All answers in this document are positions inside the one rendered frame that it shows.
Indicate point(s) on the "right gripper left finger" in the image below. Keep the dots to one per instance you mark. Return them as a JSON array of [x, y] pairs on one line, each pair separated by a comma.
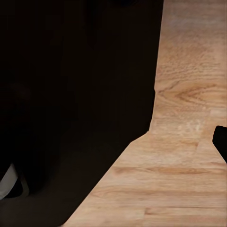
[[11, 141]]

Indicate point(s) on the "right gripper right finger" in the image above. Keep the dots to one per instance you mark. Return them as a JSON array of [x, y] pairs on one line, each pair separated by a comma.
[[220, 140]]

